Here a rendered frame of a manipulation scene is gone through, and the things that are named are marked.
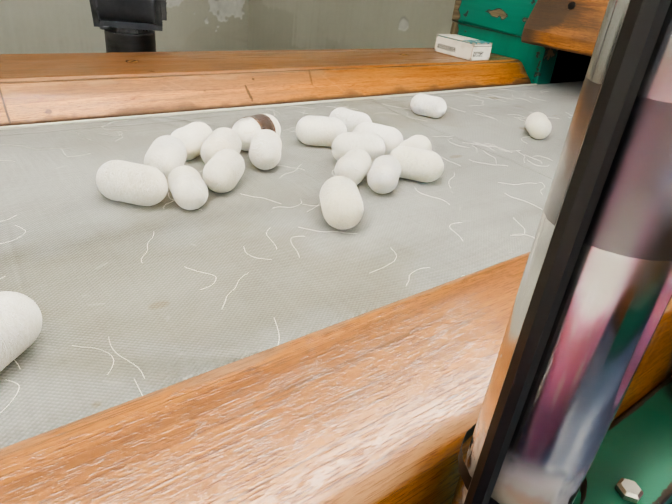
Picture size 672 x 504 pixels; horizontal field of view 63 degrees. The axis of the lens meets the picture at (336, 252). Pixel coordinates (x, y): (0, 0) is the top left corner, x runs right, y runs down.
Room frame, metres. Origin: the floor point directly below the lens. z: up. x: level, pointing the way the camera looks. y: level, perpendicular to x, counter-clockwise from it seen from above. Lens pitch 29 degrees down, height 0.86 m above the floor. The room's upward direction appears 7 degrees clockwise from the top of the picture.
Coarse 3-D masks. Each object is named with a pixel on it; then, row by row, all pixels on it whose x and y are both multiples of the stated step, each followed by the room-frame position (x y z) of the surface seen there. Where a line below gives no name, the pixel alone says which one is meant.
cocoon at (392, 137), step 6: (360, 126) 0.37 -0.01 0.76; (366, 126) 0.37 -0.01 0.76; (372, 126) 0.37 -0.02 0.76; (378, 126) 0.37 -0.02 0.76; (384, 126) 0.37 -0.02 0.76; (378, 132) 0.37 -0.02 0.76; (384, 132) 0.36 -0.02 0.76; (390, 132) 0.36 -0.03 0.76; (396, 132) 0.37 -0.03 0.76; (384, 138) 0.36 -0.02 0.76; (390, 138) 0.36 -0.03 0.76; (396, 138) 0.36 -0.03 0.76; (402, 138) 0.37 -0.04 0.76; (390, 144) 0.36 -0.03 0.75; (396, 144) 0.36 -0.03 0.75; (390, 150) 0.36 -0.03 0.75
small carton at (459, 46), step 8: (440, 40) 0.72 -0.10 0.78; (448, 40) 0.71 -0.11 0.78; (456, 40) 0.70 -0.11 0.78; (464, 40) 0.69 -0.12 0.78; (472, 40) 0.70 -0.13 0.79; (480, 40) 0.71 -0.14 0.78; (440, 48) 0.72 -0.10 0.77; (448, 48) 0.71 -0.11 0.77; (456, 48) 0.70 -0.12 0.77; (464, 48) 0.69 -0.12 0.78; (472, 48) 0.68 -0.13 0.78; (480, 48) 0.69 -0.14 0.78; (488, 48) 0.70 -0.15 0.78; (456, 56) 0.70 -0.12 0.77; (464, 56) 0.69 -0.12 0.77; (472, 56) 0.68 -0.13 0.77; (480, 56) 0.69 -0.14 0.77; (488, 56) 0.70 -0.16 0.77
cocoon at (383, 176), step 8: (376, 160) 0.31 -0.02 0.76; (384, 160) 0.31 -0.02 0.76; (392, 160) 0.31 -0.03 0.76; (376, 168) 0.30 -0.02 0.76; (384, 168) 0.30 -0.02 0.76; (392, 168) 0.30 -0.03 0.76; (400, 168) 0.31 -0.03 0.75; (368, 176) 0.30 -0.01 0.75; (376, 176) 0.30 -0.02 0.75; (384, 176) 0.29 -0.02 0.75; (392, 176) 0.30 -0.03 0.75; (368, 184) 0.30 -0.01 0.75; (376, 184) 0.29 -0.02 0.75; (384, 184) 0.29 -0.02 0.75; (392, 184) 0.30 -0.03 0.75; (376, 192) 0.30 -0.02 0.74; (384, 192) 0.30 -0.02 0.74
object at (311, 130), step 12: (300, 120) 0.38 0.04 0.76; (312, 120) 0.37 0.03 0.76; (324, 120) 0.37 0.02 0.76; (336, 120) 0.38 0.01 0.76; (300, 132) 0.37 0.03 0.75; (312, 132) 0.37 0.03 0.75; (324, 132) 0.37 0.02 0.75; (336, 132) 0.37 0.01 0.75; (312, 144) 0.37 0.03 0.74; (324, 144) 0.37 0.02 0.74
